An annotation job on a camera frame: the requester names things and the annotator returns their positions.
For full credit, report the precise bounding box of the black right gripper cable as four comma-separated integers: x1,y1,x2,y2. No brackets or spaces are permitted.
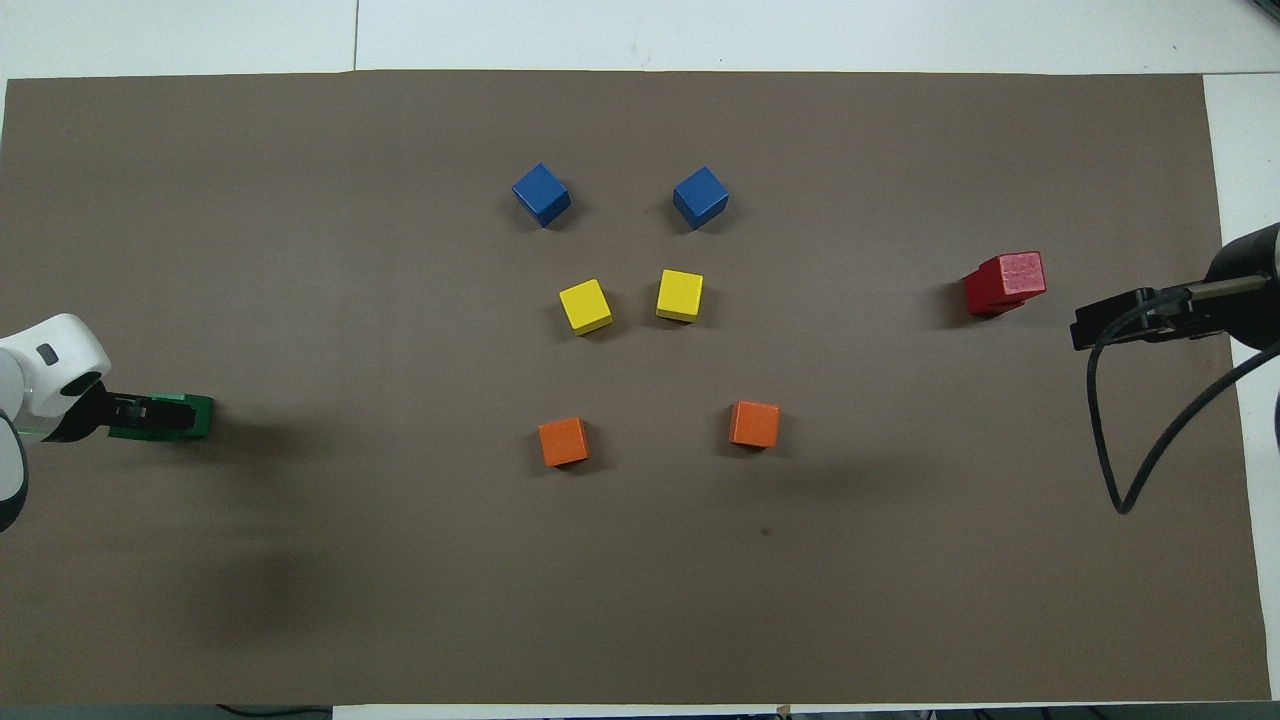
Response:
1087,283,1280,516

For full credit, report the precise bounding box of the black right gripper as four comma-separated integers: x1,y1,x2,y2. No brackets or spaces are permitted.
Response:
1071,285,1231,352

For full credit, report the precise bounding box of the red wooden cube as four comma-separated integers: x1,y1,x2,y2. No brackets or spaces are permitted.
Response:
964,266,1021,319
982,251,1048,310

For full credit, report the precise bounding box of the blue wooden cube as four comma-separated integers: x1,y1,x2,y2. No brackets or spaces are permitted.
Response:
672,165,731,232
512,162,573,229

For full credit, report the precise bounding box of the yellow wooden cube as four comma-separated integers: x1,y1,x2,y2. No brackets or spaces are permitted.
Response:
655,269,705,324
558,278,614,337

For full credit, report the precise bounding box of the brown paper table mat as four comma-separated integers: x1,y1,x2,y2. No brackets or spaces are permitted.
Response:
0,68,1273,707

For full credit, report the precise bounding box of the orange wooden cube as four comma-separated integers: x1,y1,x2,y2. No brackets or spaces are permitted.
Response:
538,416,591,469
729,400,781,450

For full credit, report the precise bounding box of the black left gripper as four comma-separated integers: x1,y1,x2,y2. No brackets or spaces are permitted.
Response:
60,385,195,443

